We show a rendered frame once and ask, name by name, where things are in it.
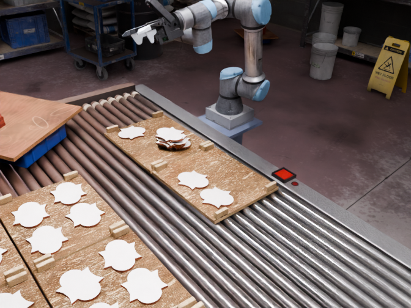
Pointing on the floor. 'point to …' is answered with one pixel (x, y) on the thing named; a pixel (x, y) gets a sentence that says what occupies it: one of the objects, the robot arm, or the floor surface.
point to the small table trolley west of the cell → (81, 55)
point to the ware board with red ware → (262, 35)
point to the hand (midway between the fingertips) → (128, 33)
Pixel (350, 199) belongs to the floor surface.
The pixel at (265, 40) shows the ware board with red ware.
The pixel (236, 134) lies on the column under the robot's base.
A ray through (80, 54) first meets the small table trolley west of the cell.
